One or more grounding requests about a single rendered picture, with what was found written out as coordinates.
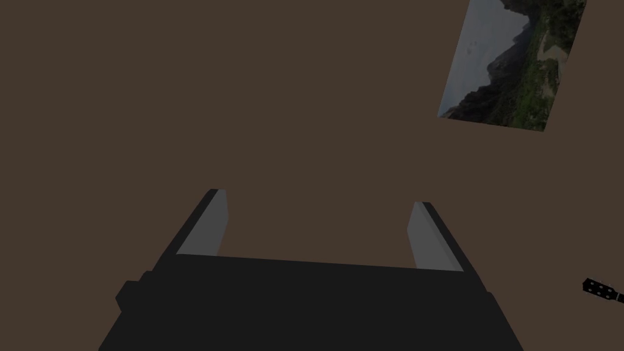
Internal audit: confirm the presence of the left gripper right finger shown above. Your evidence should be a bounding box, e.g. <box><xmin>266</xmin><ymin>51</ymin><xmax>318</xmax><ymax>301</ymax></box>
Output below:
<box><xmin>406</xmin><ymin>200</ymin><xmax>474</xmax><ymax>273</ymax></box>

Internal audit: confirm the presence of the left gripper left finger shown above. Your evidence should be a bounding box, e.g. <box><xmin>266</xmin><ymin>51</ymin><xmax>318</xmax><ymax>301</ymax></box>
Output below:
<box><xmin>160</xmin><ymin>188</ymin><xmax>230</xmax><ymax>258</ymax></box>

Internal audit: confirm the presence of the black guitar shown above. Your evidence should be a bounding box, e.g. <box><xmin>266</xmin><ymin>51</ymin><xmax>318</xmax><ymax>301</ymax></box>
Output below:
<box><xmin>582</xmin><ymin>277</ymin><xmax>624</xmax><ymax>305</ymax></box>

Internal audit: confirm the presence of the mountain landscape wall picture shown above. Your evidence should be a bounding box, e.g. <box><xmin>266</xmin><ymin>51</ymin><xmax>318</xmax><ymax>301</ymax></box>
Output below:
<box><xmin>437</xmin><ymin>0</ymin><xmax>588</xmax><ymax>132</ymax></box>

